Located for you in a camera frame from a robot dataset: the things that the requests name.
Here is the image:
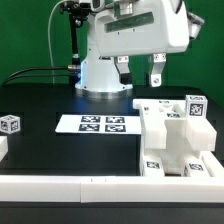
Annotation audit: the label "white chair seat block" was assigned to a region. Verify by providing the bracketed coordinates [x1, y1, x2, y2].
[139, 106, 204, 174]

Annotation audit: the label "white fence rail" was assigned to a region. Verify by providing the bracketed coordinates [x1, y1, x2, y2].
[0, 175, 224, 203]
[201, 151, 224, 178]

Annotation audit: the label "white tag sheet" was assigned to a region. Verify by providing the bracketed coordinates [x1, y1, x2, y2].
[55, 114, 141, 135]

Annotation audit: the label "white block left edge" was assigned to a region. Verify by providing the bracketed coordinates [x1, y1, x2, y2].
[0, 136, 8, 162]

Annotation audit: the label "white chair back piece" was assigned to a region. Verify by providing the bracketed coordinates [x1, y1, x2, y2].
[133, 99, 217, 151]

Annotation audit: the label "white right fence rail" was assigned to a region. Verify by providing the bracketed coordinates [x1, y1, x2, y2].
[201, 151, 224, 178]

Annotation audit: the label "white front fence rail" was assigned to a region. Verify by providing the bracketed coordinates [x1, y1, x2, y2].
[0, 175, 224, 203]

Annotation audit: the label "grey cable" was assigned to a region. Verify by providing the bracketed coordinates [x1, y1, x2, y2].
[47, 0, 69, 84]

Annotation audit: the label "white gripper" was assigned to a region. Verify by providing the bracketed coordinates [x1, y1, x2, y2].
[95, 0, 189, 87]

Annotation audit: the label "black cables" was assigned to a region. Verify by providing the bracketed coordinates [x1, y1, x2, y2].
[0, 65, 82, 87]

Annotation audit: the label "small white tag cube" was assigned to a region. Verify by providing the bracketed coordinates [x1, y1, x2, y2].
[185, 95, 208, 117]

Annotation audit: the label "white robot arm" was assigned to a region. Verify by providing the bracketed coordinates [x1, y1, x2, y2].
[75, 0, 204, 99]

